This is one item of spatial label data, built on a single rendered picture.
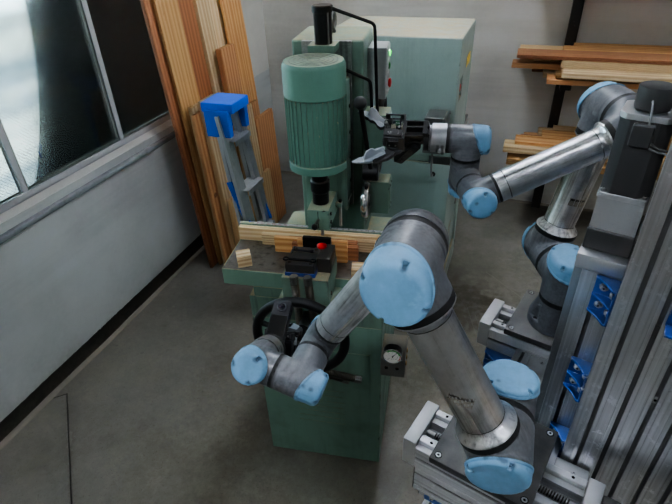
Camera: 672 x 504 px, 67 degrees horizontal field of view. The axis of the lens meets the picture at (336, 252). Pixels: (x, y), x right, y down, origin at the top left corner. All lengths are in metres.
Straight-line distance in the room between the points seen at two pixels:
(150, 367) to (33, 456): 0.59
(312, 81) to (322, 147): 0.18
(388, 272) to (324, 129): 0.75
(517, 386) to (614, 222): 0.37
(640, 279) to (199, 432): 1.84
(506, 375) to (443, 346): 0.29
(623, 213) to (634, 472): 0.60
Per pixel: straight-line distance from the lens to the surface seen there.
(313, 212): 1.57
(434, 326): 0.81
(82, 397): 2.71
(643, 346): 1.14
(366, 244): 1.65
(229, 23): 3.35
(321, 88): 1.39
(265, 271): 1.61
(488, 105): 3.77
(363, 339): 1.70
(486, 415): 0.95
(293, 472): 2.19
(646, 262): 1.04
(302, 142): 1.44
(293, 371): 1.06
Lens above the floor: 1.83
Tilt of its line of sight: 34 degrees down
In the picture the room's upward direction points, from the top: 2 degrees counter-clockwise
